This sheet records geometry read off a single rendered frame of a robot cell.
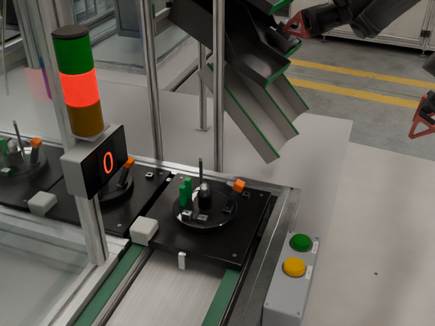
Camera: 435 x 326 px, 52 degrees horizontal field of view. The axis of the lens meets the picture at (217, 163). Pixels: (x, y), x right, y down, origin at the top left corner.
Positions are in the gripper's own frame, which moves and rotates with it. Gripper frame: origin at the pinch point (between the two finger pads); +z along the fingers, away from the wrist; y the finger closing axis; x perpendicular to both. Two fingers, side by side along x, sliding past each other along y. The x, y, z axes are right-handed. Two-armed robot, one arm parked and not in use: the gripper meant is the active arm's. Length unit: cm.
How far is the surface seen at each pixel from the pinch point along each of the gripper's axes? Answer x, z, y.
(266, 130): 22.7, 6.0, 13.2
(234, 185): 25.6, -4.0, 40.9
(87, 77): -3, -7, 66
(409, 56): 66, 95, -358
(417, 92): 85, 67, -279
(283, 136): 26.3, 4.9, 7.9
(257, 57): 4.2, 1.9, 14.4
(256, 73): 6.8, -2.7, 22.4
